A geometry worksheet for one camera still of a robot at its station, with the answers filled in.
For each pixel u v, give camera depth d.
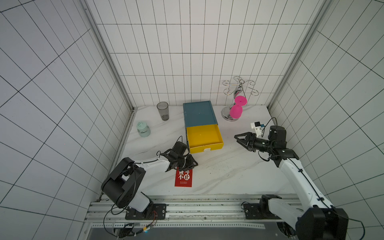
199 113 0.88
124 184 0.44
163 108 1.03
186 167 0.78
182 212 0.74
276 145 0.60
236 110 0.96
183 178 0.83
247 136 0.68
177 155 0.70
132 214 0.73
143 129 0.97
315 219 0.38
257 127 0.71
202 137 0.84
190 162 0.78
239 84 0.91
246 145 0.69
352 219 0.36
